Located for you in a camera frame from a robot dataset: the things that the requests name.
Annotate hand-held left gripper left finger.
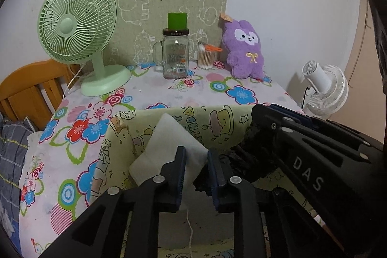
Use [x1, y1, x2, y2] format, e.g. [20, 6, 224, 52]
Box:
[39, 146, 186, 258]

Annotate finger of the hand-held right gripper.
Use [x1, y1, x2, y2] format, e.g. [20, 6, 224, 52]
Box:
[251, 104, 372, 162]
[269, 104, 375, 145]

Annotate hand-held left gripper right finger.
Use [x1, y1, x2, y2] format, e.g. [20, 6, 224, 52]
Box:
[206, 147, 348, 258]

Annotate black plastic bag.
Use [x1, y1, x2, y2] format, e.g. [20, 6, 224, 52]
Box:
[193, 122, 277, 198]

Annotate printed yellow fabric storage box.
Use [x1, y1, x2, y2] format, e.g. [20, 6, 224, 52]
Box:
[88, 105, 330, 258]

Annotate white circulator fan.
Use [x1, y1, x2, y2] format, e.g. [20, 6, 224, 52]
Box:
[301, 61, 349, 119]

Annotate purple plush bunny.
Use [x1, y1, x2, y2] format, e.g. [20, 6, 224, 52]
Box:
[221, 13, 267, 79]

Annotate cotton swab jar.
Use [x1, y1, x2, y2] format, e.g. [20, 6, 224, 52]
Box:
[197, 42, 223, 69]

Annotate floral tablecloth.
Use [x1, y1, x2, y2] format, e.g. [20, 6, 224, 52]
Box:
[18, 63, 306, 258]

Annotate glass jar mug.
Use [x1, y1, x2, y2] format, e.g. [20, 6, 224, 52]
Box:
[152, 28, 190, 79]

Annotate dark panel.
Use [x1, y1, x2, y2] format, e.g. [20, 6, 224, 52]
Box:
[367, 0, 387, 83]

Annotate green plastic cup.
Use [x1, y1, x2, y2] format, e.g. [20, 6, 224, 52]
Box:
[168, 13, 188, 30]

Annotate printed green cardboard panel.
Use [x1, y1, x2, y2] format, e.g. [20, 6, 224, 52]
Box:
[107, 0, 229, 66]

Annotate grey plaid fabric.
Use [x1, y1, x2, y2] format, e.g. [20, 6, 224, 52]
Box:
[0, 113, 37, 246]

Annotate wooden headboard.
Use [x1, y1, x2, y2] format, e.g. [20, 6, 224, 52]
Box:
[0, 60, 83, 130]

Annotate green desk fan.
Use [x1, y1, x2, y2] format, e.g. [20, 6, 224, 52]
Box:
[38, 0, 132, 97]

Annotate black fan cable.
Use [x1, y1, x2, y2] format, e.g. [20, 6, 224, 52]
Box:
[301, 86, 310, 109]

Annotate white string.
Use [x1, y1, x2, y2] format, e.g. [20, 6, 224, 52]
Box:
[185, 209, 194, 258]

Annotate white fan cable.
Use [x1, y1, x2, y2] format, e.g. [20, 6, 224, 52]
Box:
[62, 63, 83, 100]

